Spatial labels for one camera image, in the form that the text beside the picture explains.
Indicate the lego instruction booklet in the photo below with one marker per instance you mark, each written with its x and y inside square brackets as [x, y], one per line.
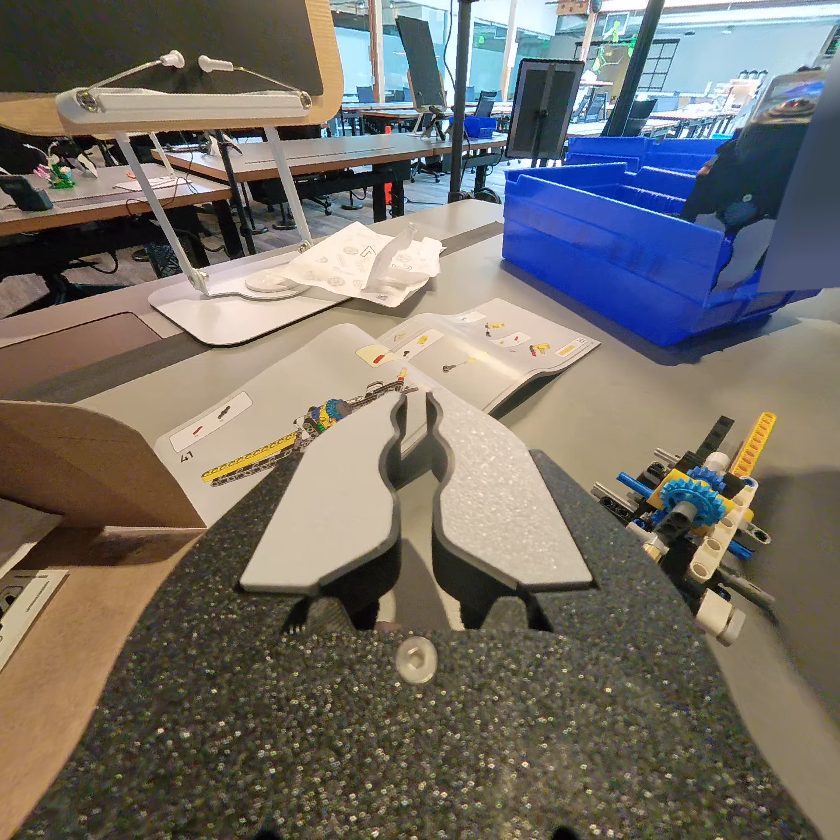
[275, 394]

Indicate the white printed sheet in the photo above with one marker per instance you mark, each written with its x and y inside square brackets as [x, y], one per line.
[26, 610]

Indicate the black monitor on stand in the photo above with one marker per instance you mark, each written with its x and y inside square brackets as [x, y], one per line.
[544, 111]

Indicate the black pole on wheels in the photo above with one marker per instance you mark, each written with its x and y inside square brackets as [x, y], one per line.
[461, 98]

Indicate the partly built lego model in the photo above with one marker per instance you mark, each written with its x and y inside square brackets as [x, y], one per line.
[689, 499]

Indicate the torn white printed paper bag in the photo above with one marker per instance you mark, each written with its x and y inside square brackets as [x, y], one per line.
[341, 262]

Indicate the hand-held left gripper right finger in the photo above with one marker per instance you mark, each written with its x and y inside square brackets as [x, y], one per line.
[512, 505]

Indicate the long brown background desk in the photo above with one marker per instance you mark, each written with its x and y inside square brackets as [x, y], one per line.
[315, 154]

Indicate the wood-edged black board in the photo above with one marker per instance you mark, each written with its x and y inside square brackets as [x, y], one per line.
[164, 33]

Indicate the black desk device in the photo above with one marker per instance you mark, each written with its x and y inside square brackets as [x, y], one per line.
[23, 193]

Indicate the blue plastic bin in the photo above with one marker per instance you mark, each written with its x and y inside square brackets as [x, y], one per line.
[604, 151]
[610, 275]

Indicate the brown cardboard box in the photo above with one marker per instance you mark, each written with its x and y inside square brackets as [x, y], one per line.
[85, 459]

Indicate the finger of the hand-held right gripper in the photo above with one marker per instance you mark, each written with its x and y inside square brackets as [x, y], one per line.
[741, 259]
[804, 249]

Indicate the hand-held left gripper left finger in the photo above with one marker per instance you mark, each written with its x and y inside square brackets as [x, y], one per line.
[328, 512]

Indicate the small blue tray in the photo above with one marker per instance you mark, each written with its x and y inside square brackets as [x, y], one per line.
[480, 128]

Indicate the wooden background desk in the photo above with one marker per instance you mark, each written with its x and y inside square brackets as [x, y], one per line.
[131, 190]

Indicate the white folding stand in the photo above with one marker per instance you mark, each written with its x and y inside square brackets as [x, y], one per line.
[216, 315]

